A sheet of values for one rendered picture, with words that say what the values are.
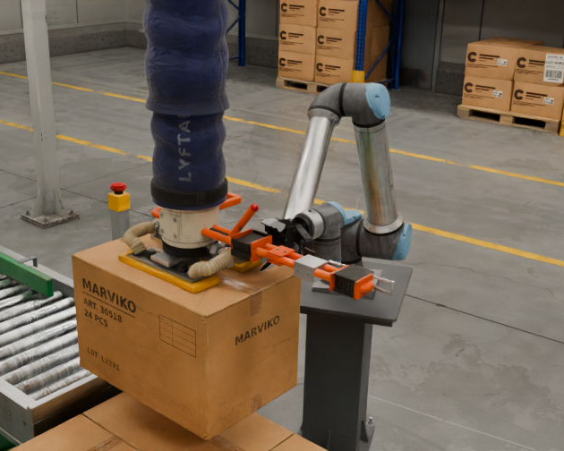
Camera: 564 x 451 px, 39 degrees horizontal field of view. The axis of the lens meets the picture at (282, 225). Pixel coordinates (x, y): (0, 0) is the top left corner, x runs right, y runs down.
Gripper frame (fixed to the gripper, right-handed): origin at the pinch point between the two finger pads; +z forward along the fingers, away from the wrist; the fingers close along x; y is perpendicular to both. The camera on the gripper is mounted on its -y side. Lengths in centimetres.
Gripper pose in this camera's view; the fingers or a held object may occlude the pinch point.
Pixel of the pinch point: (262, 248)
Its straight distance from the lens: 219.9
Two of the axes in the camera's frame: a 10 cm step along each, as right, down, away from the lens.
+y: -7.6, -2.5, 6.0
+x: 0.3, -9.3, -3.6
